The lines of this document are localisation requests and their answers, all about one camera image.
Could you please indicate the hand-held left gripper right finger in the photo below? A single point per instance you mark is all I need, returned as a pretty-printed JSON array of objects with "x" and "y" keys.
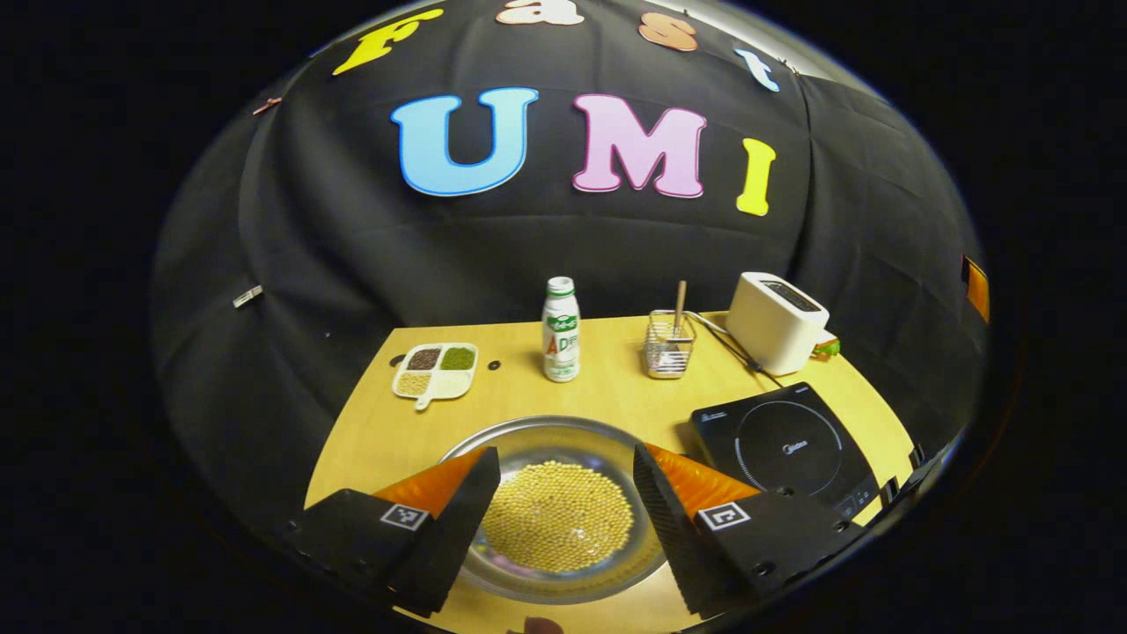
[{"x": 669, "y": 537}]

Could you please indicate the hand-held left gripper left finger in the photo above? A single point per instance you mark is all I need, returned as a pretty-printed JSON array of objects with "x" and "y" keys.
[{"x": 453, "y": 537}]

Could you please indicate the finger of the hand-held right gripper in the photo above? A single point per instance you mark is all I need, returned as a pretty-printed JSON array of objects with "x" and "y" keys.
[{"x": 977, "y": 295}]

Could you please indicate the black induction cooktop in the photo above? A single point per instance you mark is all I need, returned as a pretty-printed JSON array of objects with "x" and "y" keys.
[{"x": 775, "y": 449}]

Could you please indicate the pile of yellow soybeans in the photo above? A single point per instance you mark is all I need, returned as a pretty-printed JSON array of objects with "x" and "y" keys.
[{"x": 559, "y": 519}]

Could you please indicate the white divided plate with grains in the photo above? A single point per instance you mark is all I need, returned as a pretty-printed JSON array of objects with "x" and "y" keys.
[{"x": 449, "y": 385}]

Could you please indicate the sandwich with lettuce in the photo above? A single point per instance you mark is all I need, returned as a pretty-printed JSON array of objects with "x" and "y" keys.
[{"x": 829, "y": 349}]

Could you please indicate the white toaster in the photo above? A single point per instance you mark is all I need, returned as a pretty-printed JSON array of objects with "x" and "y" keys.
[{"x": 770, "y": 339}]

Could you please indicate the white drink bottle green cap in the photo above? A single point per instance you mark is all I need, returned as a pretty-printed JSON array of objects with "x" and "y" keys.
[{"x": 561, "y": 352}]

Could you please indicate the silver cloth clip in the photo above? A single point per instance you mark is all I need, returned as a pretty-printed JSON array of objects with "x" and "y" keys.
[{"x": 247, "y": 297}]

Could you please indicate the brown cloth clip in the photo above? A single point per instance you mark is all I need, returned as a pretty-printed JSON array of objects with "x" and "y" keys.
[{"x": 267, "y": 106}]

